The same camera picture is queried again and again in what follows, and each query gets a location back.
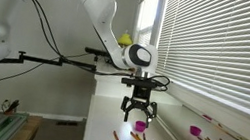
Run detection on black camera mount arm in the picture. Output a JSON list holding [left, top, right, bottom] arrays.
[[0, 47, 99, 81]]

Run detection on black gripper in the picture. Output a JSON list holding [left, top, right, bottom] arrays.
[[118, 83, 162, 130]]

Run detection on pink plastic cup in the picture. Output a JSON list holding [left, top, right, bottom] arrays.
[[133, 119, 148, 134]]

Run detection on green glass tray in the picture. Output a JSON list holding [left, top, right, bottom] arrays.
[[0, 109, 30, 140]]

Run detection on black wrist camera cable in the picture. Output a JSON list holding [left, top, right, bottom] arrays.
[[16, 0, 182, 94]]

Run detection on dark floor vent grille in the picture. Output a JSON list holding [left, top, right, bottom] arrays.
[[55, 118, 79, 129]]

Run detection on black hand tool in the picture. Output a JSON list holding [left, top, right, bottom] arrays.
[[0, 96, 21, 118]]

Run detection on black bar stereo camera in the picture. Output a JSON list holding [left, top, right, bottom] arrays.
[[83, 46, 111, 58]]

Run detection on white window frame post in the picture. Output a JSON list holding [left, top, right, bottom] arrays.
[[148, 0, 167, 49]]

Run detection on brown wooden side table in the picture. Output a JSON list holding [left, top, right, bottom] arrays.
[[7, 112, 44, 140]]

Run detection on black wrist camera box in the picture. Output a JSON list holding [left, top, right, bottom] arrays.
[[119, 75, 162, 93]]

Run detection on wide white window blinds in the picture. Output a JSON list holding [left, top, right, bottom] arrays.
[[148, 0, 250, 118]]

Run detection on narrow white window blinds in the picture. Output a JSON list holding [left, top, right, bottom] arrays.
[[134, 0, 159, 50]]

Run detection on yellow green toy figure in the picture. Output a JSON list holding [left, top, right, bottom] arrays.
[[116, 29, 135, 51]]

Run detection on orange crayon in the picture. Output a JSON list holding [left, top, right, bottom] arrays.
[[111, 130, 122, 140], [128, 131, 143, 140]]

